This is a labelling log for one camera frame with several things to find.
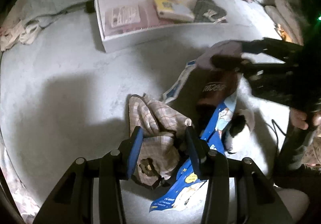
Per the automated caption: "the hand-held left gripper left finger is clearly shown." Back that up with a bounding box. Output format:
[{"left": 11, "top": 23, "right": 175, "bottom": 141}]
[{"left": 33, "top": 126, "right": 144, "bottom": 224}]

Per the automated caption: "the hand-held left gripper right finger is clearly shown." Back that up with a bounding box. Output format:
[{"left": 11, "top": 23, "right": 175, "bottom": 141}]
[{"left": 185, "top": 126, "right": 294, "bottom": 224}]

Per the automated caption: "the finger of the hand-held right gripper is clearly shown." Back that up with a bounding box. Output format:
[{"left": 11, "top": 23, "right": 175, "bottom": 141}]
[
  {"left": 212, "top": 55, "right": 286, "bottom": 74},
  {"left": 242, "top": 38, "right": 304, "bottom": 62}
]

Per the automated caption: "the lavender cloth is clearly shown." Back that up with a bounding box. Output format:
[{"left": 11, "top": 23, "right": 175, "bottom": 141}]
[{"left": 197, "top": 41, "right": 244, "bottom": 70}]

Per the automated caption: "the blue packet with yellow mark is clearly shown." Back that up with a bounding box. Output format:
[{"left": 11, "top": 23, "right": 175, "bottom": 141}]
[{"left": 149, "top": 150, "right": 213, "bottom": 213}]

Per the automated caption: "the beige plaid cloth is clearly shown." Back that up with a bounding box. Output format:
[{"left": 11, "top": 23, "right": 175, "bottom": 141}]
[{"left": 129, "top": 93, "right": 193, "bottom": 187}]

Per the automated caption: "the white packet with blue edge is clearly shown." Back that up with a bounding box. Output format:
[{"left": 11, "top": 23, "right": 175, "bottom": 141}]
[{"left": 162, "top": 61, "right": 198, "bottom": 104}]

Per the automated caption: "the white storage box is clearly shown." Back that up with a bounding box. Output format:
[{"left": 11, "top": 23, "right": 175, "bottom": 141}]
[{"left": 94, "top": 0, "right": 229, "bottom": 54}]

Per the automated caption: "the person's right forearm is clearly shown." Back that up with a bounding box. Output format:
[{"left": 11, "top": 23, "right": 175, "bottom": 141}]
[{"left": 274, "top": 122, "right": 318, "bottom": 173}]

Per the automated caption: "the person's right hand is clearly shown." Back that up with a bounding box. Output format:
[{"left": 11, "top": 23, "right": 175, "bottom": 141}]
[{"left": 290, "top": 109, "right": 321, "bottom": 131}]

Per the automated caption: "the white floral quilt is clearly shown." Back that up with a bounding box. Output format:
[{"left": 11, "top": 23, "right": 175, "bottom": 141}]
[{"left": 251, "top": 0, "right": 304, "bottom": 44}]

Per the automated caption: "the blue cartoon packet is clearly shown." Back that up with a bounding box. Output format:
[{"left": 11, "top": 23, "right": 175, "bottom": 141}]
[{"left": 200, "top": 93, "right": 238, "bottom": 150}]

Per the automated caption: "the black white plush garment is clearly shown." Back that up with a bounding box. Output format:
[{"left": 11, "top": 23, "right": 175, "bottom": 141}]
[{"left": 223, "top": 77, "right": 256, "bottom": 153}]

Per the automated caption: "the dark grey folded cloth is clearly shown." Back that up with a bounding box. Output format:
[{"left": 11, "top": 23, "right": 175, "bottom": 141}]
[{"left": 193, "top": 0, "right": 228, "bottom": 24}]

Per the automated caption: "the pink folded cloth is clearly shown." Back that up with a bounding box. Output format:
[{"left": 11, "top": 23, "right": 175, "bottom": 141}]
[{"left": 140, "top": 0, "right": 173, "bottom": 27}]

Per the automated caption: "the white cloth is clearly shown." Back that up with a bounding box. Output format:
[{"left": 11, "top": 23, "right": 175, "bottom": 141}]
[{"left": 274, "top": 186, "right": 310, "bottom": 223}]

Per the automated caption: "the crumpled floral cloth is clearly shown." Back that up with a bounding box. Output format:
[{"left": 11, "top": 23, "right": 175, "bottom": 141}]
[{"left": 0, "top": 19, "right": 44, "bottom": 52}]

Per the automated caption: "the black cable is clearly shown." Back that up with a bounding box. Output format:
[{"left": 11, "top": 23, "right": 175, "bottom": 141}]
[{"left": 271, "top": 119, "right": 288, "bottom": 149}]

